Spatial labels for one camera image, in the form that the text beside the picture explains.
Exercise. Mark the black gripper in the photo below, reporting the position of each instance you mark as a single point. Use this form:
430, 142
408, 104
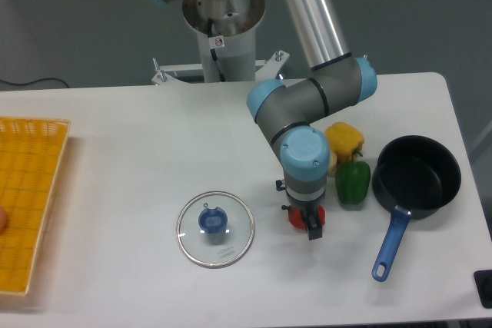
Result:
306, 196

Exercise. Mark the red bell pepper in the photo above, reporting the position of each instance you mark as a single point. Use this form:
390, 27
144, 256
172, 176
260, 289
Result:
295, 219

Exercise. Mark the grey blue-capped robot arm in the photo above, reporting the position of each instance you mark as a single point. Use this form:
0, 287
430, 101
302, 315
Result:
285, 114

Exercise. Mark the green bell pepper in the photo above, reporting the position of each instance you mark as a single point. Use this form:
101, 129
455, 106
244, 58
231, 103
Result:
352, 180

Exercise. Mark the yellow bell pepper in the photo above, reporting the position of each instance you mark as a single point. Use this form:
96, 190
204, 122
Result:
345, 141

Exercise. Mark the glass lid blue knob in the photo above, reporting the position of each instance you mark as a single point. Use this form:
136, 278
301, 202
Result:
215, 229

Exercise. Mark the black device at table corner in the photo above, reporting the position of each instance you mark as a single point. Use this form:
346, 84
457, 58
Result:
483, 282

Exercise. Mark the yellow woven basket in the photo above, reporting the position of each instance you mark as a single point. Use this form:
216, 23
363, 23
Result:
31, 154

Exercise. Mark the black saucepan blue handle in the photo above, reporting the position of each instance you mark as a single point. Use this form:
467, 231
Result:
415, 177

